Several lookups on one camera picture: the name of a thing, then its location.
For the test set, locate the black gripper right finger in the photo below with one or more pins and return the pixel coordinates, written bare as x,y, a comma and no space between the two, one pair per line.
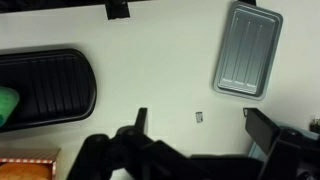
266,133

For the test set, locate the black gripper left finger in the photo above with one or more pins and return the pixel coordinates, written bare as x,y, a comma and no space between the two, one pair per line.
133,150

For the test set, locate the green pear plushy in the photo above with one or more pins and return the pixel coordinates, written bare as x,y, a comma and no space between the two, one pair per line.
7,103

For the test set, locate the small metal clip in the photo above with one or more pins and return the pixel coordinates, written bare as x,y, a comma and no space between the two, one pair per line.
199,117

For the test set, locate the silver metal baking tray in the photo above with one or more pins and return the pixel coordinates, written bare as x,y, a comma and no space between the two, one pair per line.
248,50

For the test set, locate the wooden box of toy food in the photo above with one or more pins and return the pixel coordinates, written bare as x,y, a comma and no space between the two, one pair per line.
30,155

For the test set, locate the black ribbed grill tray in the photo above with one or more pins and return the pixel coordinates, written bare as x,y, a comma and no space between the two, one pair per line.
50,86

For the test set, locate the black tape piece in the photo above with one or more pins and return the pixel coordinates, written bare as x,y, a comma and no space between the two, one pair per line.
117,9

